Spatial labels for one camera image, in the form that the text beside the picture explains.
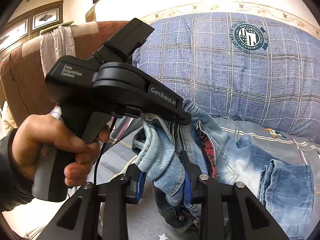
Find grey star patterned bedsheet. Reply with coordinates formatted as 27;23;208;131
24;119;320;240

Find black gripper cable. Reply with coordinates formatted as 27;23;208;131
93;116;118;186

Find light blue denim jeans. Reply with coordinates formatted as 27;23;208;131
132;100;313;239

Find pale cloth on chair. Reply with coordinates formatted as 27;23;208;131
40;22;76;77

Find brown upholstered headboard chair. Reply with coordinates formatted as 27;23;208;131
1;21;127;126

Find blue plaid pillow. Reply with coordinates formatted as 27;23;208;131
132;12;319;142

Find person's left hand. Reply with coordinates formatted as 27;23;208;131
12;114;110;186

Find dark left jacket sleeve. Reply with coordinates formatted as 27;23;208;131
0;129;34;212

